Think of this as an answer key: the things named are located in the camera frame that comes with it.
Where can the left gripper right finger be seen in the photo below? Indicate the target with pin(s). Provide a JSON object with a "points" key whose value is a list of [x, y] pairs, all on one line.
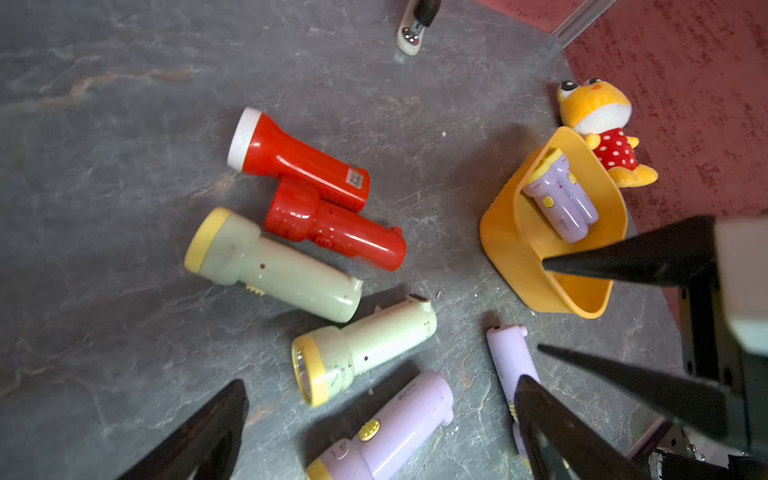
{"points": [[561, 446]]}

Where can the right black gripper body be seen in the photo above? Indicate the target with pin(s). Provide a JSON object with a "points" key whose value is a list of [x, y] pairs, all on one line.
{"points": [[724, 314]]}

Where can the yellow storage box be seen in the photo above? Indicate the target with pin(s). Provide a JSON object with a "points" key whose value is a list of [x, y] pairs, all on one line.
{"points": [[516, 236]]}

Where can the black beige stapler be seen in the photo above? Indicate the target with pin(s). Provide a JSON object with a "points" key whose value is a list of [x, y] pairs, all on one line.
{"points": [[418, 16]]}

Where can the orange plush toy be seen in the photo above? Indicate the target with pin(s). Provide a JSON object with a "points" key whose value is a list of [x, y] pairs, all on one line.
{"points": [[599, 113]]}

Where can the green flashlight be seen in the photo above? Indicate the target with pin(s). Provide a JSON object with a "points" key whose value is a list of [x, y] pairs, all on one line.
{"points": [[326, 361], [228, 249]]}

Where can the red flashlight white head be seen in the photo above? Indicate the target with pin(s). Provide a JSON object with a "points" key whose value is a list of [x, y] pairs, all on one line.
{"points": [[260, 148]]}

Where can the purple flashlight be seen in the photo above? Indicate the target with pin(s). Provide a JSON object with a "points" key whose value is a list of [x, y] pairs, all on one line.
{"points": [[512, 359], [387, 441], [552, 204], [573, 192]]}

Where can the purple flashlight front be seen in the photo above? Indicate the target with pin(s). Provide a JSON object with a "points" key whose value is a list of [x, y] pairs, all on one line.
{"points": [[512, 359]]}

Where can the red flashlight all red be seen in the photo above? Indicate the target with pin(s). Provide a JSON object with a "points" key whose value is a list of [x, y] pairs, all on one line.
{"points": [[298, 213]]}

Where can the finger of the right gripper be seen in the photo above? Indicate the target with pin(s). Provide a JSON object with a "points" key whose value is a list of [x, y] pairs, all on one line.
{"points": [[675, 255], [705, 407]]}

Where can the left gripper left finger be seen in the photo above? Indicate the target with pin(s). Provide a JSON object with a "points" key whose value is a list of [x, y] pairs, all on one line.
{"points": [[206, 446]]}

